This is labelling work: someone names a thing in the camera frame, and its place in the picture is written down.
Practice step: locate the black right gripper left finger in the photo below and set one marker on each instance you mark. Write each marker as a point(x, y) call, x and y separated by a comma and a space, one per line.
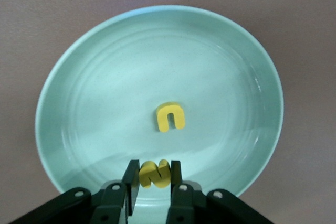
point(113, 200)

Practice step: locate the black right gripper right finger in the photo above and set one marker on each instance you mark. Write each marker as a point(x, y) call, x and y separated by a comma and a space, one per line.
point(183, 203)

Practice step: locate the yellow foam letter u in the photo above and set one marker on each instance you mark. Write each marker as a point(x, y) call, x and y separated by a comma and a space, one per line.
point(170, 110)

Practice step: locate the yellow foam letter s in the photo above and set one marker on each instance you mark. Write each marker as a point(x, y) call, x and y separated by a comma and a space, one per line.
point(153, 174)

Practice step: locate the pale green plate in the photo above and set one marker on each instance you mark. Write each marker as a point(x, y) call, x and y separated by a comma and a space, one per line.
point(131, 77)

